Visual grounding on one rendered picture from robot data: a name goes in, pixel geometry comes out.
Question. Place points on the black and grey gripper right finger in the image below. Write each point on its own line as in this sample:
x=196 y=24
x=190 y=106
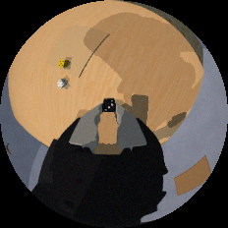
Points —
x=136 y=135

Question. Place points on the tan square mat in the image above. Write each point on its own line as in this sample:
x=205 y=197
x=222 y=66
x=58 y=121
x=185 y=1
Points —
x=76 y=44

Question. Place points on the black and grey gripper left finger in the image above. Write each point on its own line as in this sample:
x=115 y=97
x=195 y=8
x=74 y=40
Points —
x=81 y=133

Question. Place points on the yellow die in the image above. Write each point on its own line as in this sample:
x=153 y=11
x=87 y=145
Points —
x=63 y=63

